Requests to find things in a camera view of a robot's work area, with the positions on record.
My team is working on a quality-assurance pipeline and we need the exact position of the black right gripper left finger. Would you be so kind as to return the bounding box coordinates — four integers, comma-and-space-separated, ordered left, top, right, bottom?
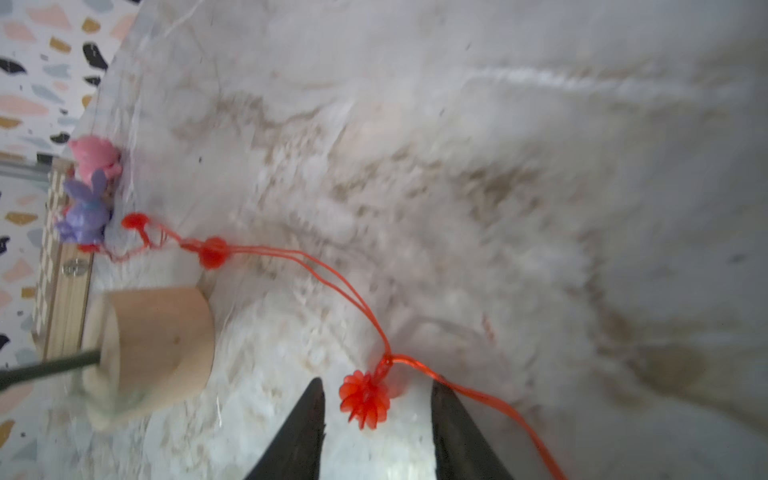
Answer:
245, 377, 325, 480

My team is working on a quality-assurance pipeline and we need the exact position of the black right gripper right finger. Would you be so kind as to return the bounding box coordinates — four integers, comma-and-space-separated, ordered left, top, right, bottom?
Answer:
431, 380, 513, 480

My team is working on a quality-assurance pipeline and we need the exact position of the small green christmas tree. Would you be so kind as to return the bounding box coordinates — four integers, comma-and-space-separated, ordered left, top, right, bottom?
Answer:
1, 350, 101, 391

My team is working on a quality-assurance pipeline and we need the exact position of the wooden tree base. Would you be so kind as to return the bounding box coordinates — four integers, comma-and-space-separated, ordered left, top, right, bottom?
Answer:
80, 287, 215, 431

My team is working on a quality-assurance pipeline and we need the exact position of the wooden folding chess board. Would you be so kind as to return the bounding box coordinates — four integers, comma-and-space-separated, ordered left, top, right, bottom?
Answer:
32, 158, 93, 360

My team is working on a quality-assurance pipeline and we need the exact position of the purple bunny toy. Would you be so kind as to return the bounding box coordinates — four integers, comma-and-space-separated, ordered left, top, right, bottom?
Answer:
54, 170, 112, 245

